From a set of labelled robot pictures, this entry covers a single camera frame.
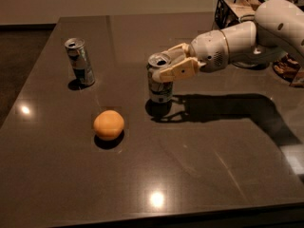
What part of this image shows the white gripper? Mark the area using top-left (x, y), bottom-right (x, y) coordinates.
top-left (152, 30), bottom-right (229, 83)

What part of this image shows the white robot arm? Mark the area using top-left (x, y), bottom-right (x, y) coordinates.
top-left (152, 0), bottom-right (304, 83)

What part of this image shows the orange fruit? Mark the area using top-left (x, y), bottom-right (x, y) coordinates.
top-left (93, 110), bottom-right (124, 141)

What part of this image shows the black wire basket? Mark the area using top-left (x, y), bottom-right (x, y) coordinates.
top-left (214, 0), bottom-right (261, 29)

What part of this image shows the tall silver energy drink can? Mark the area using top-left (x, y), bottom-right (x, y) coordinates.
top-left (65, 38), bottom-right (95, 86)

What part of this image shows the white green 7up can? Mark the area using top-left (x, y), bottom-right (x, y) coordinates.
top-left (147, 52), bottom-right (173, 104)

